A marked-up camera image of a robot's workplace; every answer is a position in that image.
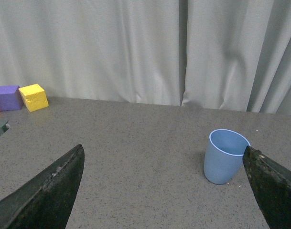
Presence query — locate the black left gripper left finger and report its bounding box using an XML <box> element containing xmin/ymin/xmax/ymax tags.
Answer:
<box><xmin>0</xmin><ymin>144</ymin><xmax>85</xmax><ymax>229</ymax></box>

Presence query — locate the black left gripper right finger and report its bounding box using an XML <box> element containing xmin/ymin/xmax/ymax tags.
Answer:
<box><xmin>243</xmin><ymin>146</ymin><xmax>291</xmax><ymax>229</ymax></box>

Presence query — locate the blue plastic cup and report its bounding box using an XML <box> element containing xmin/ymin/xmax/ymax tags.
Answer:
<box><xmin>204</xmin><ymin>129</ymin><xmax>250</xmax><ymax>185</ymax></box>

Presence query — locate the yellow foam cube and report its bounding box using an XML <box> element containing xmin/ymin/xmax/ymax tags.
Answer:
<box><xmin>19</xmin><ymin>84</ymin><xmax>49</xmax><ymax>112</ymax></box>

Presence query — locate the purple foam cube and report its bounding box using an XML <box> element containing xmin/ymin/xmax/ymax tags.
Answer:
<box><xmin>0</xmin><ymin>85</ymin><xmax>23</xmax><ymax>111</ymax></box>

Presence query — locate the grey curtain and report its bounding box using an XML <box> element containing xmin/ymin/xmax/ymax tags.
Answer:
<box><xmin>0</xmin><ymin>0</ymin><xmax>291</xmax><ymax>115</ymax></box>

